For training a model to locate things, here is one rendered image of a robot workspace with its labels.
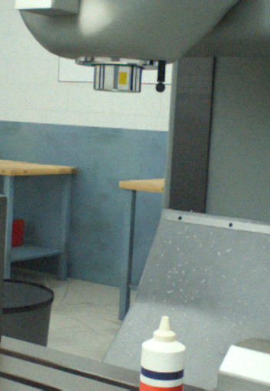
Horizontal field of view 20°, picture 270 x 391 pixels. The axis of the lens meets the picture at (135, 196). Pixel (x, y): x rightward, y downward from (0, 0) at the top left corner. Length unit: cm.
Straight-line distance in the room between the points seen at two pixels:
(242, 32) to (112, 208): 511
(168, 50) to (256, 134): 40
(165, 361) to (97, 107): 532
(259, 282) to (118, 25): 49
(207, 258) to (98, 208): 489
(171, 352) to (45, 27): 31
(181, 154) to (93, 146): 485
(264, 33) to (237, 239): 37
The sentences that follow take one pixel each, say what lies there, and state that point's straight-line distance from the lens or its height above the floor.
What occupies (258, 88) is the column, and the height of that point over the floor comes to 131.
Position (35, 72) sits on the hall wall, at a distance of 640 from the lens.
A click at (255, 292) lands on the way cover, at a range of 107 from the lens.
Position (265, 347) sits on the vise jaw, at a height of 107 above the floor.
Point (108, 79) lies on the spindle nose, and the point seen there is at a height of 129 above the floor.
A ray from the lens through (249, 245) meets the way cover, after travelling 109.
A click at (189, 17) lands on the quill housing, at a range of 73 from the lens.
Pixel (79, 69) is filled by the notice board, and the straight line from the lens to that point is 612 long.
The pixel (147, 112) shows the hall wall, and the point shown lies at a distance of 574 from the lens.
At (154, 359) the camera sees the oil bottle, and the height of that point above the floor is 104.
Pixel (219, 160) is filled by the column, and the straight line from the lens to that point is 113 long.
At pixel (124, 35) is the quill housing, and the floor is 133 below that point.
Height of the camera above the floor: 125
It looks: 5 degrees down
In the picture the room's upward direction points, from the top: 3 degrees clockwise
